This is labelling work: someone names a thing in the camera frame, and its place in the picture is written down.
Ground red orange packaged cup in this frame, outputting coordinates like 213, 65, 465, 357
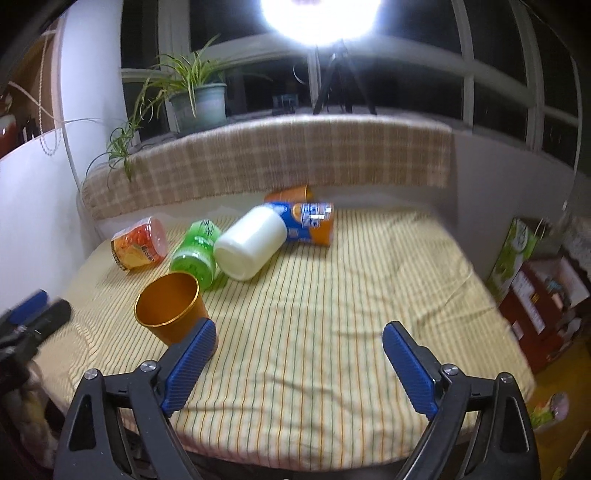
111, 216, 169, 275

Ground black tripod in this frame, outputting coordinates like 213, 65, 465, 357
312, 39, 378, 116

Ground colourful packet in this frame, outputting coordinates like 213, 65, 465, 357
528, 392, 571, 433

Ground gold metal cup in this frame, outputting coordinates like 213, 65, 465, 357
134, 272, 211, 347

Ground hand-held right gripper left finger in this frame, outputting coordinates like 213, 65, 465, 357
55, 318, 218, 480

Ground red cardboard box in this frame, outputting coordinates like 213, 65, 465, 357
498, 257, 591, 376

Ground green plastic bottle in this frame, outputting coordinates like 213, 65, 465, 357
169, 219, 228, 291

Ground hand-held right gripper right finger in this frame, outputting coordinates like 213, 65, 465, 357
382, 322, 541, 480

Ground plain orange cup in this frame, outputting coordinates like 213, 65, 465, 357
263, 185, 314, 206

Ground green white carton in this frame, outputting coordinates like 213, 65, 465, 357
486, 217, 553, 308

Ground white plastic jar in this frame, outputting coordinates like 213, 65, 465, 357
213, 205, 288, 281

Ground bright round lamp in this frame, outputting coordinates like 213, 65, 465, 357
257, 0, 385, 48

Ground striped yellow bed sheet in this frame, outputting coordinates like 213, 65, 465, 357
48, 203, 537, 468

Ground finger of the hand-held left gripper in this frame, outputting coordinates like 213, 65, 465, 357
18, 299, 73, 344
0, 290, 49, 328

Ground white window frame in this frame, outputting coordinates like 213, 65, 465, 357
121, 0, 584, 172

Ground small dark box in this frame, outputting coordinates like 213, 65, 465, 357
271, 94, 297, 116

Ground white bead cord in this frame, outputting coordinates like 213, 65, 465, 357
39, 28, 64, 158

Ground beige plaid blanket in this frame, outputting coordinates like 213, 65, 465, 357
80, 113, 454, 223

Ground grey green plant pot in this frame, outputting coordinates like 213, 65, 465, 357
168, 82, 228, 135

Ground green spider plant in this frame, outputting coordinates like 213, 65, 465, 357
64, 34, 274, 184

